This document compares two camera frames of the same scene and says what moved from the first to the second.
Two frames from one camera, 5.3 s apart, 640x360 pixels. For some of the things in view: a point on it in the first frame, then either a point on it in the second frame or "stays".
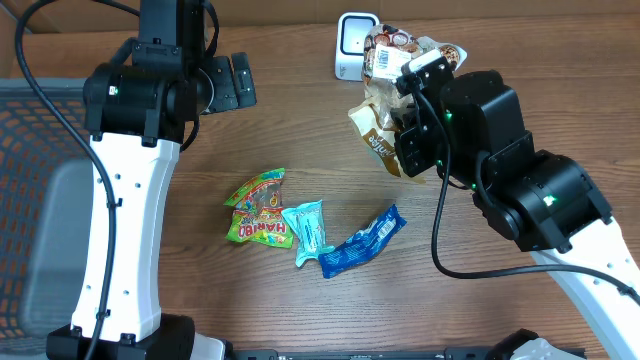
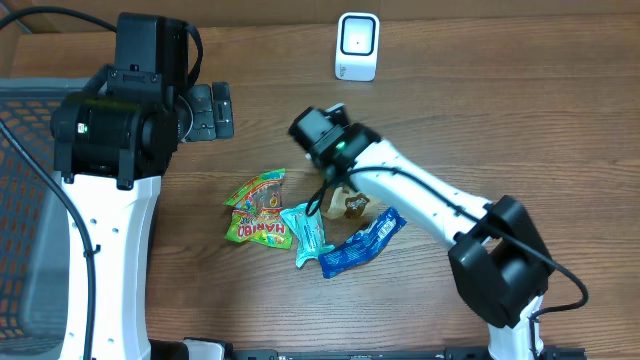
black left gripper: [221, 69] → [201, 96]
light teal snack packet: [308, 225] stays
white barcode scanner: [351, 31] stays
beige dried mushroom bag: [387, 49] → [344, 205]
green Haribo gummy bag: [259, 215] stays
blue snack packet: [362, 245] stays
